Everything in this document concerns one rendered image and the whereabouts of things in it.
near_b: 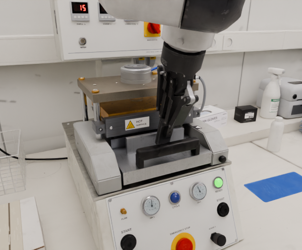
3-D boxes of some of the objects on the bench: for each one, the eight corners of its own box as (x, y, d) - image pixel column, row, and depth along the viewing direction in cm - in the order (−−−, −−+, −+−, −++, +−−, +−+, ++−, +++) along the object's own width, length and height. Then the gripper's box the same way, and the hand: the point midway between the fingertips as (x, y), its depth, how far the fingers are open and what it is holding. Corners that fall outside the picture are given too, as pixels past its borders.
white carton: (173, 128, 121) (173, 113, 119) (208, 118, 134) (209, 104, 131) (191, 137, 112) (192, 120, 109) (226, 125, 124) (228, 110, 122)
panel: (121, 290, 52) (105, 198, 52) (238, 241, 64) (224, 165, 64) (124, 296, 50) (107, 199, 51) (244, 244, 62) (229, 166, 62)
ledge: (153, 131, 130) (153, 122, 128) (274, 108, 163) (275, 101, 162) (186, 156, 105) (186, 147, 103) (321, 124, 138) (323, 116, 136)
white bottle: (277, 153, 107) (284, 120, 102) (265, 150, 110) (271, 117, 105) (280, 149, 111) (286, 116, 106) (268, 146, 114) (273, 114, 109)
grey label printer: (254, 106, 152) (258, 77, 146) (281, 103, 158) (286, 75, 152) (287, 120, 130) (294, 87, 124) (317, 116, 136) (325, 84, 130)
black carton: (233, 119, 132) (235, 106, 130) (248, 117, 135) (250, 104, 132) (240, 123, 127) (242, 109, 125) (256, 121, 130) (258, 108, 127)
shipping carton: (-12, 238, 65) (-21, 209, 62) (43, 222, 70) (38, 194, 67) (-22, 306, 50) (-33, 272, 46) (51, 280, 55) (44, 247, 51)
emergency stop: (175, 258, 58) (172, 239, 58) (191, 251, 59) (188, 234, 59) (179, 261, 56) (175, 242, 56) (195, 254, 58) (191, 236, 58)
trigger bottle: (256, 115, 137) (263, 67, 128) (265, 113, 141) (273, 66, 132) (271, 120, 130) (279, 70, 121) (280, 117, 134) (290, 68, 125)
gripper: (150, 30, 48) (136, 128, 63) (184, 63, 39) (158, 168, 54) (185, 30, 51) (164, 123, 66) (224, 60, 42) (189, 160, 57)
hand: (164, 132), depth 58 cm, fingers closed
